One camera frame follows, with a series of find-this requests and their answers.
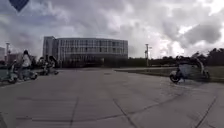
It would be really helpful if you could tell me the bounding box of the large grey glass-fronted building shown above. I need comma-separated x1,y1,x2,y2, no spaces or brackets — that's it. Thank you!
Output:
42,35,129,69

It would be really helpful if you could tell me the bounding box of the lamp pole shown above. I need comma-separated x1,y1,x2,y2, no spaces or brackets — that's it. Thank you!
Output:
144,43,152,68

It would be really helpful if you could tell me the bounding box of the grey slab pavement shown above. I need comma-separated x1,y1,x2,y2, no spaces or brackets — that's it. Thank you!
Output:
0,68,224,128

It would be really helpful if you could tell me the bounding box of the row of trees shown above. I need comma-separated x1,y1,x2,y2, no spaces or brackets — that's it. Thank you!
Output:
127,47,224,68

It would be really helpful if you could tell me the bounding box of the group of scooters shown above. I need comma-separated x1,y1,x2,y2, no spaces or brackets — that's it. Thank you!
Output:
37,54,60,76

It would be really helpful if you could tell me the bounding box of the person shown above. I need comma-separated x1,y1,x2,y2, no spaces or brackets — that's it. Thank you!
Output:
19,49,33,82

